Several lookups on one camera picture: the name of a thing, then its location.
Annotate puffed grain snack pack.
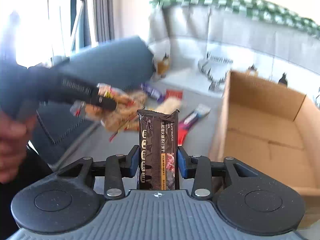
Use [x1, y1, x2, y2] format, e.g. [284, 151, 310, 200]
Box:
[70, 83, 148, 141]

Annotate dark brown snack bar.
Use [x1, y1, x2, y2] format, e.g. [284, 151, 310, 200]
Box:
[137, 109, 180, 191]

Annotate purple chocolate bar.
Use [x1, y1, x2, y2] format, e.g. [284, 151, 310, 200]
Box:
[140, 83, 165, 102]

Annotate red square snack packet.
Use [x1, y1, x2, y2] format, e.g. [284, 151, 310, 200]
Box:
[165, 89, 183, 100]

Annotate person's left hand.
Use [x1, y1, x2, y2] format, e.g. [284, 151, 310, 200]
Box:
[0, 112, 36, 184]

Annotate red white snack stick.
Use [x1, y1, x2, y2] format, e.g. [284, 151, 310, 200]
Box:
[177, 104, 211, 146]

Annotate blue sofa armrest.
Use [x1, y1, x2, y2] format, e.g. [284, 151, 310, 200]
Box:
[31, 102, 99, 168]

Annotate beige cracker packet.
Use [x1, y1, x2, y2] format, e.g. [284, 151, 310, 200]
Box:
[154, 96, 182, 114]

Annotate grey curtain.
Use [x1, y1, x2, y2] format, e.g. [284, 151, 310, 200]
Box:
[93, 0, 114, 43]

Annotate brown cardboard box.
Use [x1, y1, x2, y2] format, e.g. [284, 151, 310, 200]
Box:
[209, 71, 319, 228]

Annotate grey deer print cover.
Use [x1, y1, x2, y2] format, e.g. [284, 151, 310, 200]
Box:
[148, 5, 319, 105]

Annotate green checkered cloth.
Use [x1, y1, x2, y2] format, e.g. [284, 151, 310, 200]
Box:
[150, 0, 319, 39]

